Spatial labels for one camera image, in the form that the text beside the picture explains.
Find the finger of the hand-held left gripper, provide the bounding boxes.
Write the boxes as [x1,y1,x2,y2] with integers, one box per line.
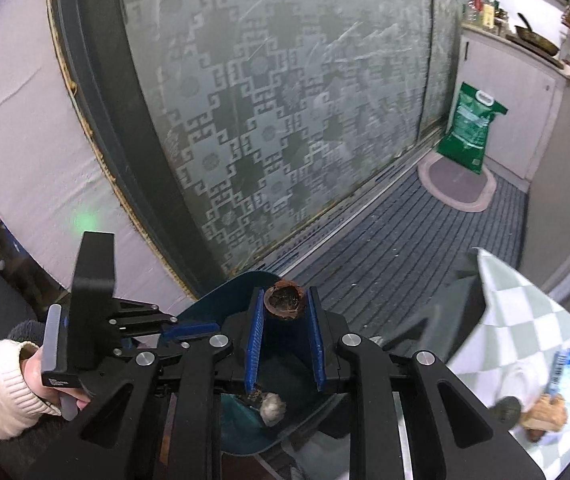
[115,322,222,356]
[109,298,178,336]

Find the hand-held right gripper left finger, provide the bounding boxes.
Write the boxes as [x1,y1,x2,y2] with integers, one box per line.
[25,286,267,480]

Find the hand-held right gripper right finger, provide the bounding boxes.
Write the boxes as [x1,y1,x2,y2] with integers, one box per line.
[306,286,546,480]

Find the teal plastic dustpan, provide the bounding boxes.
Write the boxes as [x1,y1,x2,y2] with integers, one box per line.
[175,271,351,456]

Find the walnut shell half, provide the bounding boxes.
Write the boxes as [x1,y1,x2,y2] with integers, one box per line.
[263,282,307,322]

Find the person's left hand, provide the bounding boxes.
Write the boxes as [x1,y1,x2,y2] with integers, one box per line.
[22,347,91,413]

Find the grey fluffy clump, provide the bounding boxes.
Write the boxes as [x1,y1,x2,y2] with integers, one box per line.
[259,392,286,427]

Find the grey striped floor mat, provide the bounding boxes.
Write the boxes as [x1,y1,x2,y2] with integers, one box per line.
[260,160,530,356]

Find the green white checkered cloth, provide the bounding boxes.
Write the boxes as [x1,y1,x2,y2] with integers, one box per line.
[450,247,570,480]

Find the dark round disc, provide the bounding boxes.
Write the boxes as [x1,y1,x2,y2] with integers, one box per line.
[495,396,524,430]

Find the oval grey pink mat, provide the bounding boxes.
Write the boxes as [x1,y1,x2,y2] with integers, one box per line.
[417,152,496,213]

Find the frosted patterned sliding door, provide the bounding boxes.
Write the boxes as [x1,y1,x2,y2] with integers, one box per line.
[48,0,466,301]

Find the brown lump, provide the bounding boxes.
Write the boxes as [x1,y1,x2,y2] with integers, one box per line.
[522,392,566,443]

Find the green plastic bag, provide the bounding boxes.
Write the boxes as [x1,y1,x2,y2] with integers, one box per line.
[437,81,509,176]

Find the white kitchen cabinet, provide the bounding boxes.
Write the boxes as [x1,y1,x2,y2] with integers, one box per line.
[460,25,570,196]

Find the dark wok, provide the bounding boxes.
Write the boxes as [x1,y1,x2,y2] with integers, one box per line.
[507,12,563,58]

